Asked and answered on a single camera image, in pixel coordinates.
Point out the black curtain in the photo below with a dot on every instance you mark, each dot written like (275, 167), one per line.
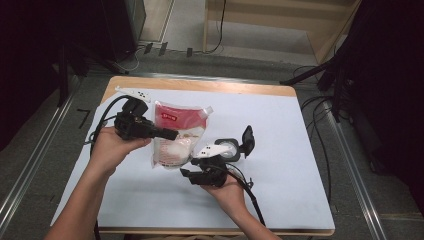
(33, 66)
(393, 100)

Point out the person's left hand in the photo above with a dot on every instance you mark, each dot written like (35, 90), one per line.
(106, 150)

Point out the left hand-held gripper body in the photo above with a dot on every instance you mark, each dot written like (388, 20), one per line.
(133, 125)

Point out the black cabinet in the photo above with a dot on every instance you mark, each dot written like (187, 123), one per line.
(120, 26)

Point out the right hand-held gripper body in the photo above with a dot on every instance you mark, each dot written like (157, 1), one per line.
(208, 175)

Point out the small black floor plug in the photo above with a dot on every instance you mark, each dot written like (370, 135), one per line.
(189, 52)
(163, 48)

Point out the red and white refill pouch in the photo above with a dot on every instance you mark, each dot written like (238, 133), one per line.
(180, 120)

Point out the white cloth table cover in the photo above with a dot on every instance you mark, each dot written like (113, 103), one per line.
(283, 186)

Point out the black stand with upright pole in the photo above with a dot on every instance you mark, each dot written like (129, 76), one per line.
(63, 83)

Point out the metal floor rail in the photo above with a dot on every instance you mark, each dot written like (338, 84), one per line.
(216, 78)
(360, 186)
(33, 166)

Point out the person's right hand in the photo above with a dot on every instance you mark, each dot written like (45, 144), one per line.
(230, 196)

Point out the light wooden frame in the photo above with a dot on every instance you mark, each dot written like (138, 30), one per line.
(266, 13)

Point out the black stand with slanted legs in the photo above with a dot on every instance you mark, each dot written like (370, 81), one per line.
(306, 75)

